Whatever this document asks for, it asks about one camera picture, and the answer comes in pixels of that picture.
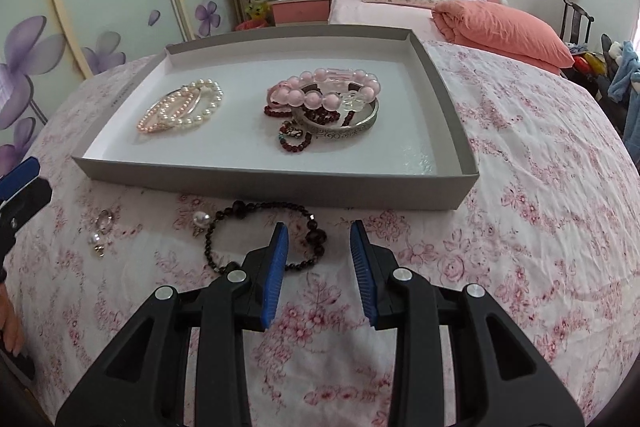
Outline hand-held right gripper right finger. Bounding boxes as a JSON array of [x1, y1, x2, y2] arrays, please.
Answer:
[[349, 219, 586, 427]]

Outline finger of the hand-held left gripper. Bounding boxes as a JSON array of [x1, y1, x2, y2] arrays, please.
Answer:
[[0, 157, 40, 198], [0, 179, 53, 258]]

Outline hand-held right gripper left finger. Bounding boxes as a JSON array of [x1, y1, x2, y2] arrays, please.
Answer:
[[55, 222, 290, 427]]

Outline black bead bracelet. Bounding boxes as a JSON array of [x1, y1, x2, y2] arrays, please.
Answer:
[[204, 201, 328, 278]]

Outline dark red bead bracelet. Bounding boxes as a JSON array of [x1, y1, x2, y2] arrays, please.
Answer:
[[264, 103, 361, 152]]

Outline small pink pearl bracelet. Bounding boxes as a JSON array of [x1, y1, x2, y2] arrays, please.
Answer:
[[137, 99, 201, 135]]

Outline silver bangle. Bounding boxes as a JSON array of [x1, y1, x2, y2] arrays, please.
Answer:
[[291, 97, 379, 141]]

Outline large pink bead bracelet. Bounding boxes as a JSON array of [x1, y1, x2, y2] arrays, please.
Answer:
[[267, 68, 382, 114]]

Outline white pearl bracelet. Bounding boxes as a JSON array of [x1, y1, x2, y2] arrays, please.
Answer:
[[159, 79, 224, 128]]

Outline grey cardboard tray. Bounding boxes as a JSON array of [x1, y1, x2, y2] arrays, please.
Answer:
[[72, 28, 481, 211]]

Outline person's left hand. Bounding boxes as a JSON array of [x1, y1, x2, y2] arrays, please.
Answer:
[[0, 284, 23, 356]]

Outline pink mattress sheet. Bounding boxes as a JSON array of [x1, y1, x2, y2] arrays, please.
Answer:
[[327, 0, 453, 42]]

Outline pink nightstand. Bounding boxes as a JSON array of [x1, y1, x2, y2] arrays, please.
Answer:
[[270, 0, 333, 26]]

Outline folded orange quilt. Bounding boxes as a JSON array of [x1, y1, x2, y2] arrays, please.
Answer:
[[432, 0, 576, 75]]

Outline blue fleece garment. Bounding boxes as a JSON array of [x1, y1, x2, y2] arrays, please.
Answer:
[[607, 41, 640, 148]]

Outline dark wooden chair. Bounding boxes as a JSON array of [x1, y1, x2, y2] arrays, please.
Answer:
[[560, 0, 596, 48]]

